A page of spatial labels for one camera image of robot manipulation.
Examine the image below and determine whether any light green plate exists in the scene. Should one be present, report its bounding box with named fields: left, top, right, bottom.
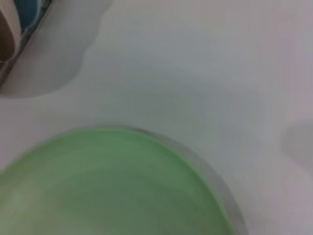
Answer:
left=0, top=126, right=236, bottom=235

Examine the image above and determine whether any clear acrylic plate rack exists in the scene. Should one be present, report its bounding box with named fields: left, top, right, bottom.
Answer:
left=0, top=0, right=58, bottom=88

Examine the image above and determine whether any light blue plate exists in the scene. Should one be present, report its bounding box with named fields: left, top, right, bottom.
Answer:
left=14, top=0, right=51, bottom=34

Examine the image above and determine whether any beige plate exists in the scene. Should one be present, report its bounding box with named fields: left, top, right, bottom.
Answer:
left=0, top=0, right=23, bottom=62

